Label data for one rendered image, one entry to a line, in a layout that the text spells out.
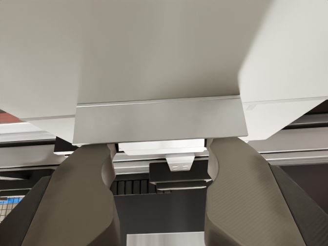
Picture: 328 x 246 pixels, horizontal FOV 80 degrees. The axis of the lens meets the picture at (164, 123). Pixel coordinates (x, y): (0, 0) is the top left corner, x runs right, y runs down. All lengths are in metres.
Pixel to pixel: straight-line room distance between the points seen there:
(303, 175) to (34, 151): 0.80
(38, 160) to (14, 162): 0.06
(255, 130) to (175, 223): 0.57
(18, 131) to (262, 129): 0.27
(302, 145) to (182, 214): 0.41
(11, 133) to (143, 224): 0.52
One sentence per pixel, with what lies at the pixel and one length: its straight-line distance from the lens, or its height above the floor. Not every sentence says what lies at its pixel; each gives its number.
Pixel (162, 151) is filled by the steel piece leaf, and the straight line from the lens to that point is 0.21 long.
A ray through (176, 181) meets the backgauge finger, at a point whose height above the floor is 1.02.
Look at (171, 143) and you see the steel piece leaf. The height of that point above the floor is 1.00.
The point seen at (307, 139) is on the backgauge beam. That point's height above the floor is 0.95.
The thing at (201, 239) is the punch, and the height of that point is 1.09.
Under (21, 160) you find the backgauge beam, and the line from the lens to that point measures 0.57.
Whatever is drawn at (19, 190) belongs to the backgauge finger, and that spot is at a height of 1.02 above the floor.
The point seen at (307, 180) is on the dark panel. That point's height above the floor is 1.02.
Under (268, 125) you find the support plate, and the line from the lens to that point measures 0.17.
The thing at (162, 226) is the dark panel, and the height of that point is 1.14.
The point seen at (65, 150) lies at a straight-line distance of 0.23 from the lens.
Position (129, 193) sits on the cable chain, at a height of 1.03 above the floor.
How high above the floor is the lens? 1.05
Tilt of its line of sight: 20 degrees down
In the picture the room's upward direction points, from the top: 177 degrees clockwise
